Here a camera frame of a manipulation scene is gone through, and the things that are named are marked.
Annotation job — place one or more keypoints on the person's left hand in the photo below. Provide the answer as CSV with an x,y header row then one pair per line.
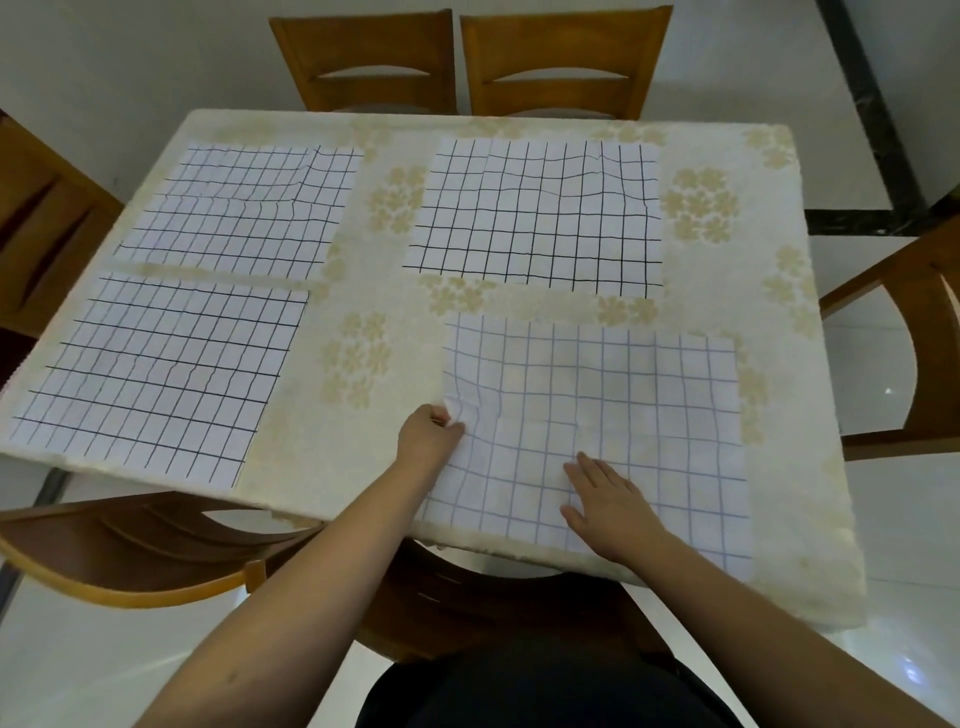
x,y
421,446

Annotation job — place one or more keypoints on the person's right hand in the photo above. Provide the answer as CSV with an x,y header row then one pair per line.
x,y
615,510

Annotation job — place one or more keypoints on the person's left thumb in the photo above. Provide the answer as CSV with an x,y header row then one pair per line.
x,y
452,430

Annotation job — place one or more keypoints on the person's right middle finger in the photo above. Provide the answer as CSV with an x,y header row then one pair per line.
x,y
594,471

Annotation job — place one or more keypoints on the person's right thumb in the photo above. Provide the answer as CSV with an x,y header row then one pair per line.
x,y
574,517

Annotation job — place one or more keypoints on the person's right little finger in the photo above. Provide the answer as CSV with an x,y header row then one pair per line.
x,y
635,493

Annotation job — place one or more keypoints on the white cloth with faint grid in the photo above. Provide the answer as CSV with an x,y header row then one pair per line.
x,y
637,405

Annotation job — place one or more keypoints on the person's right forearm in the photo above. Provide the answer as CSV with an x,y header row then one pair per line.
x,y
750,637

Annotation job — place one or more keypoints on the person's left forearm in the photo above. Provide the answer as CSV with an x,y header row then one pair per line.
x,y
300,600

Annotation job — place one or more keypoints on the brown wooden chair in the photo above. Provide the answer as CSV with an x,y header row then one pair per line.
x,y
480,600
45,225
562,52
367,52
112,555
934,322

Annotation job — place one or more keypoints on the cream floral tablecloth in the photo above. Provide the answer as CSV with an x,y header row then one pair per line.
x,y
375,300

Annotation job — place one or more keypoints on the person's black clothing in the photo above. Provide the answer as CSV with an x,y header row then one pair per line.
x,y
555,690

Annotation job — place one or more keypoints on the white cloth with black grid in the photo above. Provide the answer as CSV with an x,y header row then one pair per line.
x,y
169,375
244,214
536,214

